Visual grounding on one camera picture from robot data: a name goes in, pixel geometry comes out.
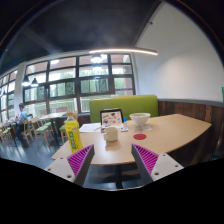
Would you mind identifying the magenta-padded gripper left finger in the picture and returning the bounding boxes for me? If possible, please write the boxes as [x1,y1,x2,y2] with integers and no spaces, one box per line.
[44,143,96,187]

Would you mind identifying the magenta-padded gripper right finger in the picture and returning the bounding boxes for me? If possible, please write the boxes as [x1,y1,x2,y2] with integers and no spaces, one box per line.
[130,143,185,185]

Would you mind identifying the yellow drink bottle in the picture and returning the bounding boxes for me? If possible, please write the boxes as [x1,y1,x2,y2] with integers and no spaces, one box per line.
[64,112,84,154]

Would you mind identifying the flat round red coaster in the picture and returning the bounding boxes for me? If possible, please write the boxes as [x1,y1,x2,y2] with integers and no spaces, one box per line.
[133,133,148,141]

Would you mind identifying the white paper sheet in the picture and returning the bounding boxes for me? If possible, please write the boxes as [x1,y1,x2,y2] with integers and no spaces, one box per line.
[79,122,103,134]

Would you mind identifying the white bowl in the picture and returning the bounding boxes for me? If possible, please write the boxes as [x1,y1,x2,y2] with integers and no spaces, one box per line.
[129,112,152,128]

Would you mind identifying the white mug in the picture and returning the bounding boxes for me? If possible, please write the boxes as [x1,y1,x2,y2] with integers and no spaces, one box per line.
[102,125,119,143]

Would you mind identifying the wooden chairs with green seats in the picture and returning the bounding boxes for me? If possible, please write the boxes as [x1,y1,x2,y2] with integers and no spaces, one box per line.
[0,114,68,148]

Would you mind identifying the wooden dining table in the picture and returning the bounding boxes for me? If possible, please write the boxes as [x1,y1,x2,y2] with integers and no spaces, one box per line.
[39,112,68,146]

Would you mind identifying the tablet with sticker-print cover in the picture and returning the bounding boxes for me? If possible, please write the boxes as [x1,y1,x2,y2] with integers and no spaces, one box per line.
[99,108,125,128]

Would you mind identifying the green bench seat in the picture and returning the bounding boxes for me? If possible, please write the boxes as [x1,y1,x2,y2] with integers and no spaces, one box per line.
[88,94,159,124]

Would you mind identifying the person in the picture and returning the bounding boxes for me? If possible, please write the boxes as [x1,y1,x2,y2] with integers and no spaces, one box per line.
[15,102,30,135]

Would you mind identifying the black pendant lamps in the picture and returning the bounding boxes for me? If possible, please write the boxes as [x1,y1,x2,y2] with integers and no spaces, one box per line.
[21,53,104,88]

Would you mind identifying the long curved ceiling light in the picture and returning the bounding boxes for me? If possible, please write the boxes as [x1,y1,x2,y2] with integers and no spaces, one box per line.
[88,47,159,57]

